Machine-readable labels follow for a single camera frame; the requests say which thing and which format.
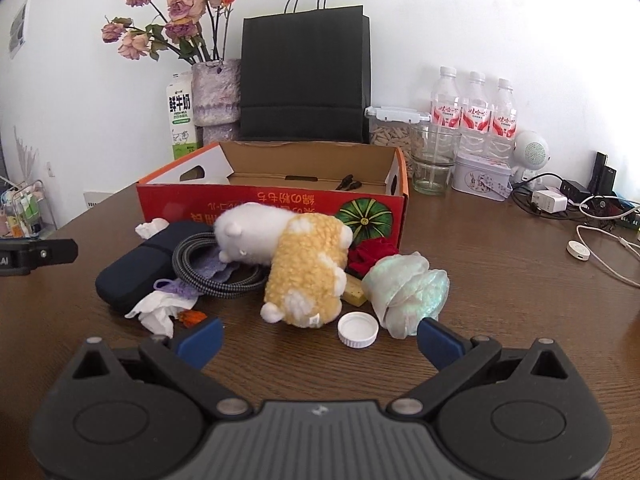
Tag clear red label water bottle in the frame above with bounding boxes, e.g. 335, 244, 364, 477
430, 66, 463, 133
489, 78, 518, 161
460, 71, 492, 158

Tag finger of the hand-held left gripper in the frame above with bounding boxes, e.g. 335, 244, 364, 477
31, 238, 79, 267

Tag black paper bag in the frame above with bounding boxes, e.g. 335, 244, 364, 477
240, 0, 372, 145

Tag white plastic bottle cap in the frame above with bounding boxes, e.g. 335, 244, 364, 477
337, 311, 379, 348

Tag dark blue zip case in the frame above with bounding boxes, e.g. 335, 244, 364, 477
95, 220, 216, 306

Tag white cable with round puck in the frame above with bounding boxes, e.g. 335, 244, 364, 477
566, 224, 640, 291

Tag white green milk carton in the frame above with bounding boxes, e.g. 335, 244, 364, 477
166, 71, 197, 162

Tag clear glass jar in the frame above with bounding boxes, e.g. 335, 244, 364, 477
409, 122, 463, 197

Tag grey braided cable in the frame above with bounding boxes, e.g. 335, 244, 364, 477
171, 232, 268, 301

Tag clear lidded food container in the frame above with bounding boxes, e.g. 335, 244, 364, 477
364, 106, 432, 161

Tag purple knitted pouch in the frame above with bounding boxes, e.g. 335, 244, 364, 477
152, 252, 241, 306

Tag white charger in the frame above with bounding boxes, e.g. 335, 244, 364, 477
531, 189, 568, 215

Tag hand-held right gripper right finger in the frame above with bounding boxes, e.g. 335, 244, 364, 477
390, 317, 576, 416

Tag metal wire rack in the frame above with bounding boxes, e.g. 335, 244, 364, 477
0, 175, 51, 238

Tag yellow rectangular block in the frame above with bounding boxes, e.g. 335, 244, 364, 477
342, 275, 368, 307

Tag purple white vase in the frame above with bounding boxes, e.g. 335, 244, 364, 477
191, 58, 243, 148

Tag small crumpled white tissue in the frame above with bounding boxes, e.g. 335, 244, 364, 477
135, 217, 168, 238

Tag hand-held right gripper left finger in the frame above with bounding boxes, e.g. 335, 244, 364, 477
62, 316, 253, 417

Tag white yellow plush toy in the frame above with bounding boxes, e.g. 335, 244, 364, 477
212, 201, 355, 330

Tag dried pink rose bouquet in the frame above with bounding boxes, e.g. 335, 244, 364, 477
101, 0, 237, 66

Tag red cardboard box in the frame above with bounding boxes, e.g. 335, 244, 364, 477
136, 141, 410, 253

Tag pale dried plant stems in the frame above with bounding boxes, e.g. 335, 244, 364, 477
12, 127, 41, 181

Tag grey wall poster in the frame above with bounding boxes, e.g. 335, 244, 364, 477
9, 0, 31, 58

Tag white printed tin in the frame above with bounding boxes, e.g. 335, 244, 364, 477
451, 154, 513, 203

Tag red artificial rose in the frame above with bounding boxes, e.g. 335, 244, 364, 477
347, 238, 401, 278

